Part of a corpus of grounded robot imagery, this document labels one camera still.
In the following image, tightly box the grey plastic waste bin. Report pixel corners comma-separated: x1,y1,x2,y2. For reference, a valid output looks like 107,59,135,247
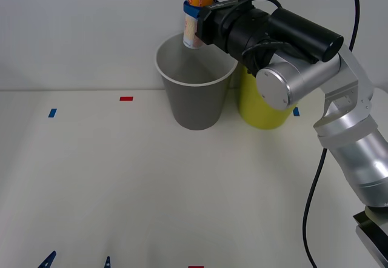
155,33,239,131

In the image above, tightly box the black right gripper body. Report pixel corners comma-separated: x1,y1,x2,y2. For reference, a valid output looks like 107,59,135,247
195,0,254,53

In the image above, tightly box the yellow-green plastic waste bin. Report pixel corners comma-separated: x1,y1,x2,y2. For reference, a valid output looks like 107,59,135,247
237,63,300,130

